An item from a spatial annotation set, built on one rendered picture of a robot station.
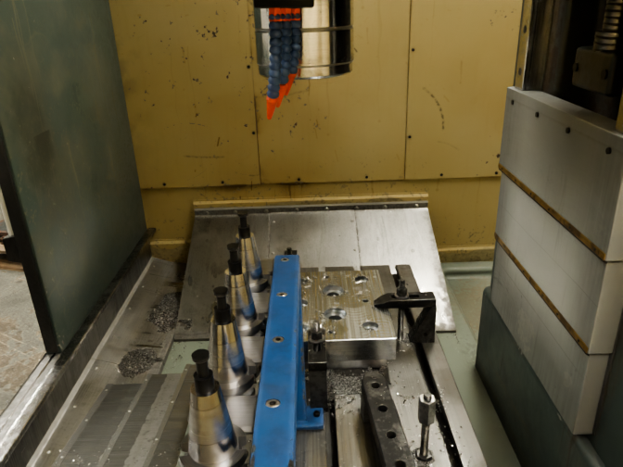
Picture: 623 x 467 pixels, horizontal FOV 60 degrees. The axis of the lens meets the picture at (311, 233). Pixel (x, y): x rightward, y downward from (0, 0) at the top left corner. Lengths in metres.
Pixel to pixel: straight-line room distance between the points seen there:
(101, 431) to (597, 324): 1.04
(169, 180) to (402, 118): 0.89
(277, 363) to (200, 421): 0.15
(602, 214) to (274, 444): 0.58
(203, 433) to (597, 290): 0.63
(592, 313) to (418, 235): 1.15
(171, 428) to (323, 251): 0.91
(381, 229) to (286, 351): 1.41
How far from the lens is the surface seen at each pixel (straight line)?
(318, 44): 0.86
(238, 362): 0.60
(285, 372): 0.61
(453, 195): 2.13
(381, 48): 1.96
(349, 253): 1.93
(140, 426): 1.34
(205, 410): 0.50
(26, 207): 1.38
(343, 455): 0.98
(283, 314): 0.71
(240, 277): 0.67
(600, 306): 0.93
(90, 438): 1.37
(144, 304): 1.94
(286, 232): 2.00
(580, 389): 1.03
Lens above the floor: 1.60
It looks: 24 degrees down
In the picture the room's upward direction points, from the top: 2 degrees counter-clockwise
